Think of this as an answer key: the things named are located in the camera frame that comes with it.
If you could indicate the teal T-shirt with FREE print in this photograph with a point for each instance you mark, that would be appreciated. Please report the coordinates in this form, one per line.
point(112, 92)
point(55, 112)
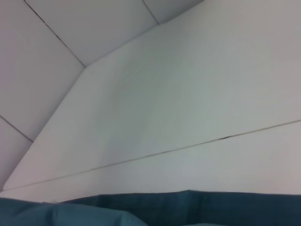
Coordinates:
point(164, 209)

